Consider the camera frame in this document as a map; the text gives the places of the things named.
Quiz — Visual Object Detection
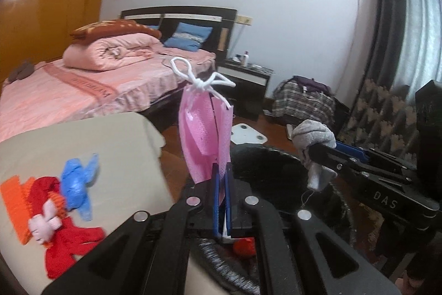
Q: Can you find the red knitted garment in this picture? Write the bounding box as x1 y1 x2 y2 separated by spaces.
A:
26 176 107 280

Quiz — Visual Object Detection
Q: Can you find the blue pillow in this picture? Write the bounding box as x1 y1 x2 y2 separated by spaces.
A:
163 22 213 52

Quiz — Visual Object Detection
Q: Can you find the plaid cloth bag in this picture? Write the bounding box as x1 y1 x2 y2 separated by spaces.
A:
271 75 336 126

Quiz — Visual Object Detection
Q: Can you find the floral patterned armchair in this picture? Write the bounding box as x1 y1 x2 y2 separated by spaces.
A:
338 79 419 165

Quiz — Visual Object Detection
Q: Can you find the folded red brown blanket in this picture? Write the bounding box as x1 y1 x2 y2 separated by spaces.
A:
70 19 162 45

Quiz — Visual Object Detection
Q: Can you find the orange knitted cloth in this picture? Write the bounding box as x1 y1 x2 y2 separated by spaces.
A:
0 176 67 246

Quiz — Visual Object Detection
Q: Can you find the folded pink quilt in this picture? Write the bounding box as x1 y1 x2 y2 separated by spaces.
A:
62 33 162 71

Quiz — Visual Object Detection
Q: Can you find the wooden wardrobe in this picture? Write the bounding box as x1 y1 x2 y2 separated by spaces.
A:
1 0 102 79

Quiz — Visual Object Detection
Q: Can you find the black trash bin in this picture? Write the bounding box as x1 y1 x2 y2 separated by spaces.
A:
187 142 357 295

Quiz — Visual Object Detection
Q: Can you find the pink mesh bag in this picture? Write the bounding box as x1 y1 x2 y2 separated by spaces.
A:
178 85 233 183

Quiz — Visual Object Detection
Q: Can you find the grey curtain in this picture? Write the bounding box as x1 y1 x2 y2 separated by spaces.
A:
365 0 441 103

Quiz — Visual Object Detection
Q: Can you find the grey sock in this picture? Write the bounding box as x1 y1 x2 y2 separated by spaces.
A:
291 120 336 192

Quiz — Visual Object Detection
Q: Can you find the blue plastic shoe cover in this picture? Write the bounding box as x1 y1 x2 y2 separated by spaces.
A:
60 153 99 222

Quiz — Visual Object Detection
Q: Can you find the beige table cloth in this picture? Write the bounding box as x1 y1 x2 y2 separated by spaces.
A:
0 111 222 295

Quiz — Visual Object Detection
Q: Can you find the white bathroom scale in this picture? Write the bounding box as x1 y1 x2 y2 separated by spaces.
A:
231 124 267 145

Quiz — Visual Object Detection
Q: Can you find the white lotion bottle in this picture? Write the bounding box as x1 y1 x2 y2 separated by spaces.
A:
241 51 249 67

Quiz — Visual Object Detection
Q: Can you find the pink covered bed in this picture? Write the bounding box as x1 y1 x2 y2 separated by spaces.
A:
1 47 215 140

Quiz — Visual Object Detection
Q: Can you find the red mesh bag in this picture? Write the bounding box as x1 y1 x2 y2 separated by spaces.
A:
232 237 256 258

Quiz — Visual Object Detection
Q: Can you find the black white nightstand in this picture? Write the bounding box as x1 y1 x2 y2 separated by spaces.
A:
215 59 273 121

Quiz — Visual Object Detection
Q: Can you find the black bed headboard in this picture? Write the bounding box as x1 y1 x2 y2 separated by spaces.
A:
120 5 238 61

